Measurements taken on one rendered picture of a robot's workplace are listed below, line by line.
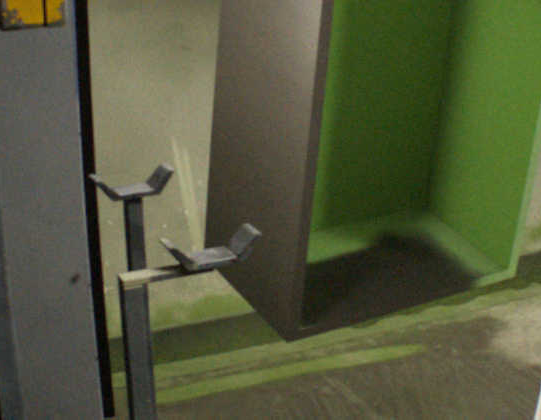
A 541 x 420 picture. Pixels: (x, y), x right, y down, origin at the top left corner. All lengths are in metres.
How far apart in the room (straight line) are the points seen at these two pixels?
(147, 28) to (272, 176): 1.23
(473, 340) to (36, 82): 2.08
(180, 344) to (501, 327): 0.93
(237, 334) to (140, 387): 2.23
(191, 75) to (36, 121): 1.89
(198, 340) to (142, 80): 0.74
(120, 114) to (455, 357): 1.13
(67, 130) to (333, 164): 1.23
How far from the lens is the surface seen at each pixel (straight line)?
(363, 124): 2.63
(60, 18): 0.91
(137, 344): 0.96
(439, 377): 3.10
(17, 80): 1.46
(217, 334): 3.17
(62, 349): 1.59
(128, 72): 3.30
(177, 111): 3.29
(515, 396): 3.02
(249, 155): 2.29
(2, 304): 0.99
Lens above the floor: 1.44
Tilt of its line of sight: 19 degrees down
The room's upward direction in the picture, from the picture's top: 1 degrees counter-clockwise
